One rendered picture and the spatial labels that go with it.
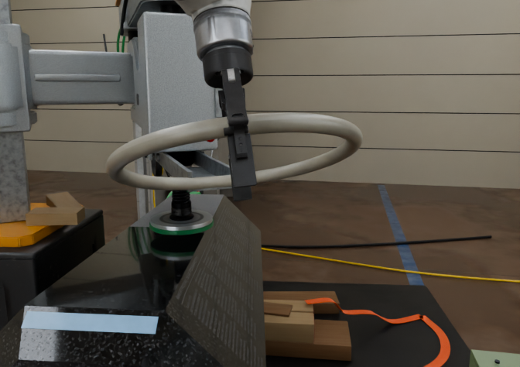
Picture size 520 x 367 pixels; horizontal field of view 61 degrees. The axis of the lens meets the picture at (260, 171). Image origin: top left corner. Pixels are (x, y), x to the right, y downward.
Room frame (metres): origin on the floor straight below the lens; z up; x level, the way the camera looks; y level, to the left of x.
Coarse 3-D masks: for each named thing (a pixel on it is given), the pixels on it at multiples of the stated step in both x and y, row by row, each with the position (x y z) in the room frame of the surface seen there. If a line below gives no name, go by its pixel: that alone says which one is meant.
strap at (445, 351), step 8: (336, 304) 2.21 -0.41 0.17; (344, 312) 2.21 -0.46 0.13; (352, 312) 2.23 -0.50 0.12; (360, 312) 2.23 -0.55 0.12; (368, 312) 2.24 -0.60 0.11; (392, 320) 2.31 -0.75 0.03; (400, 320) 2.32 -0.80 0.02; (408, 320) 2.32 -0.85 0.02; (424, 320) 2.32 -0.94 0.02; (432, 328) 2.24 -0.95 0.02; (440, 328) 2.23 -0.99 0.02; (440, 336) 2.16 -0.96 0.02; (440, 344) 2.08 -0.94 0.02; (448, 344) 2.08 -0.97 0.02; (440, 352) 2.01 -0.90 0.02; (448, 352) 2.01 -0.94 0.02; (440, 360) 1.94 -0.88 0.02
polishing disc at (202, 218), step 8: (152, 216) 1.49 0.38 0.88; (160, 216) 1.49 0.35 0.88; (168, 216) 1.49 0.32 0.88; (200, 216) 1.49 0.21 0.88; (208, 216) 1.49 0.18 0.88; (152, 224) 1.42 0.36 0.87; (160, 224) 1.40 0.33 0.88; (168, 224) 1.40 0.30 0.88; (176, 224) 1.40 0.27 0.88; (184, 224) 1.40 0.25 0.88; (192, 224) 1.40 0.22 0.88; (200, 224) 1.40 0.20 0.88; (208, 224) 1.44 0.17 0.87
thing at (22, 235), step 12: (36, 204) 2.02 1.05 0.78; (0, 228) 1.66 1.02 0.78; (12, 228) 1.66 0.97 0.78; (24, 228) 1.66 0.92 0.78; (36, 228) 1.66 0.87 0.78; (48, 228) 1.69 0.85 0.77; (0, 240) 1.56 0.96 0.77; (12, 240) 1.56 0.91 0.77; (24, 240) 1.57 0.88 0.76; (36, 240) 1.61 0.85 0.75
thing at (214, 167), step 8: (200, 152) 1.44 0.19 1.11; (160, 160) 1.48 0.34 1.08; (168, 160) 1.31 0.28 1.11; (176, 160) 1.23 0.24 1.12; (200, 160) 1.40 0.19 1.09; (208, 160) 1.30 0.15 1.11; (216, 160) 1.22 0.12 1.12; (168, 168) 1.32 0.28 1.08; (176, 168) 1.17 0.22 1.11; (184, 168) 1.09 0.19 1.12; (192, 168) 1.37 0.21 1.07; (200, 168) 1.37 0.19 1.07; (208, 168) 1.30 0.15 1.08; (216, 168) 1.21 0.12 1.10; (224, 168) 1.13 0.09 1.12; (176, 176) 1.18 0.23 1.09; (184, 176) 1.07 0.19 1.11; (192, 176) 1.04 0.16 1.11; (200, 176) 1.22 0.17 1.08; (208, 176) 1.22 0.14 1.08; (216, 176) 1.21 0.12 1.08
